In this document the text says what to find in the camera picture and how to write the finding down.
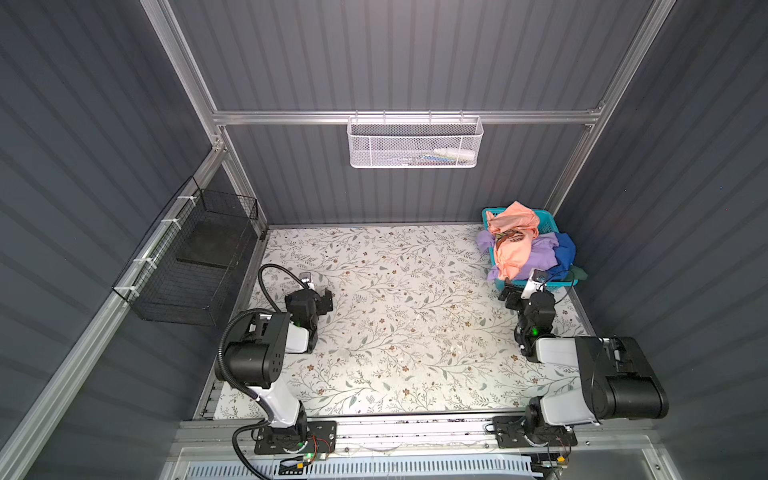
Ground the peach orange t-shirt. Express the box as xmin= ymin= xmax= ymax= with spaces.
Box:
xmin=484 ymin=202 xmax=540 ymax=281

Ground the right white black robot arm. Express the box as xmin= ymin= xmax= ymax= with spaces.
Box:
xmin=499 ymin=285 xmax=670 ymax=445

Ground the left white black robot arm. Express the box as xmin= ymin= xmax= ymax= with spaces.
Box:
xmin=215 ymin=287 xmax=334 ymax=439

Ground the dark green garment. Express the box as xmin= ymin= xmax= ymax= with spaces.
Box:
xmin=568 ymin=265 xmax=588 ymax=284

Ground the purple t-shirt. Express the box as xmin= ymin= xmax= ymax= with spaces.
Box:
xmin=476 ymin=230 xmax=558 ymax=281

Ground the blue t-shirt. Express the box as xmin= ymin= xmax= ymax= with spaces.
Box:
xmin=548 ymin=232 xmax=576 ymax=281

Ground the teal plastic laundry basket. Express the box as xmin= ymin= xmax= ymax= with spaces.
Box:
xmin=477 ymin=202 xmax=587 ymax=290

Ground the floral patterned table mat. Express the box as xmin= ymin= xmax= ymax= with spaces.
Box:
xmin=251 ymin=224 xmax=579 ymax=416

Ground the white bottle in basket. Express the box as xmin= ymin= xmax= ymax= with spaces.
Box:
xmin=433 ymin=147 xmax=477 ymax=163

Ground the white ventilation grille strip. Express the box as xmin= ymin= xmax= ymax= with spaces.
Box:
xmin=183 ymin=454 xmax=536 ymax=480

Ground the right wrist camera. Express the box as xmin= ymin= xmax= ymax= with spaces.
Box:
xmin=521 ymin=269 xmax=549 ymax=299

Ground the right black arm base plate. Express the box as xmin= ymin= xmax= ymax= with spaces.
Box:
xmin=487 ymin=415 xmax=578 ymax=450

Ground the black wire basket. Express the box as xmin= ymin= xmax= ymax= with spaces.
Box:
xmin=113 ymin=182 xmax=259 ymax=327

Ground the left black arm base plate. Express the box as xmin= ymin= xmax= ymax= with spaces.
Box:
xmin=252 ymin=421 xmax=338 ymax=455

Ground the black corrugated cable conduit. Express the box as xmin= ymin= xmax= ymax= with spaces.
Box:
xmin=215 ymin=262 xmax=311 ymax=480

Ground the white wire mesh basket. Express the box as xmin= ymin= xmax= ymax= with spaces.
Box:
xmin=346 ymin=114 xmax=484 ymax=169

